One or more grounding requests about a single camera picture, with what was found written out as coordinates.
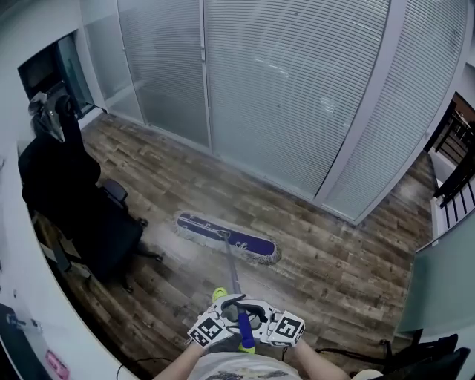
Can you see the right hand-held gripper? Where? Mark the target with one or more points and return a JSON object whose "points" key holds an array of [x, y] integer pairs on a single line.
{"points": [[287, 330]]}

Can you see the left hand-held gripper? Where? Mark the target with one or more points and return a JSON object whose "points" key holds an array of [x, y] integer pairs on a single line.
{"points": [[208, 330]]}

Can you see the blue mop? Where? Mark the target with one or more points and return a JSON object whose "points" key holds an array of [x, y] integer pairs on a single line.
{"points": [[256, 245]]}

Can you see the person's left forearm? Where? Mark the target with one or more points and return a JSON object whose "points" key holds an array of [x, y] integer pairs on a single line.
{"points": [[178, 365]]}

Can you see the person's right forearm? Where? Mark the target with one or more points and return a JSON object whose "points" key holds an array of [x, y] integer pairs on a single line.
{"points": [[319, 361]]}

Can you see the yellow-green sneaker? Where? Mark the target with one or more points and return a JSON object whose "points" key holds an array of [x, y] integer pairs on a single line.
{"points": [[246, 349], [219, 294]]}

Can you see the white printed T-shirt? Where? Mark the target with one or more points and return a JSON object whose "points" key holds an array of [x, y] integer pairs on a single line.
{"points": [[245, 367]]}

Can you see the black office chair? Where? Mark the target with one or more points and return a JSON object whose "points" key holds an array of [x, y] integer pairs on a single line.
{"points": [[74, 185], [438, 356]]}

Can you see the pink card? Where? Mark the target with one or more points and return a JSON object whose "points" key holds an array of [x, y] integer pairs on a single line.
{"points": [[56, 363]]}

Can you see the frosted glass panel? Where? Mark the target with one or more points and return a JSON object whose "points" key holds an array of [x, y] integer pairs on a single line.
{"points": [[441, 282]]}

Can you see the white desk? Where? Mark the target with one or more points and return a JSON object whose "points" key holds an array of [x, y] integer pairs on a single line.
{"points": [[22, 259]]}

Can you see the black flat device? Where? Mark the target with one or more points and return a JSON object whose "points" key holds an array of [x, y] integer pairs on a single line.
{"points": [[15, 352]]}

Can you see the white venetian blinds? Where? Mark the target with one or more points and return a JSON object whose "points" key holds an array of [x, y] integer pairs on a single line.
{"points": [[278, 92]]}

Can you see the dark wooden stair railing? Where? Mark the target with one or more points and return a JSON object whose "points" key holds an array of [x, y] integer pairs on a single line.
{"points": [[456, 174]]}

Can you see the dark glass door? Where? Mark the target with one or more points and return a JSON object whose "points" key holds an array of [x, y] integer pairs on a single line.
{"points": [[41, 70]]}

